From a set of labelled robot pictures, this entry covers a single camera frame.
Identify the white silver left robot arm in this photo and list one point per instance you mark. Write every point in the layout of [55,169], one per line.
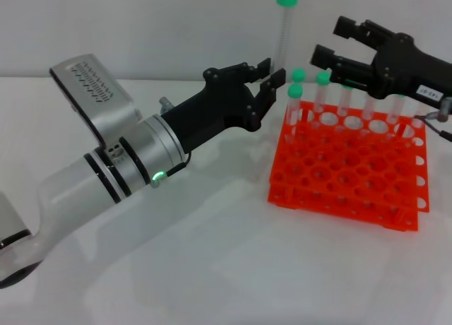
[70,187]

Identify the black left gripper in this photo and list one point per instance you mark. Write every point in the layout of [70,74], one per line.
[212,106]

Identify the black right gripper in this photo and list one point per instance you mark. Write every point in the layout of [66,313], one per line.
[402,70]

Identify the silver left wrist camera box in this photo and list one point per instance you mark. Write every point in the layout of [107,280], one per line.
[95,102]

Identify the orange test tube rack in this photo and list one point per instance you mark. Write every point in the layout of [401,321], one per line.
[353,169]

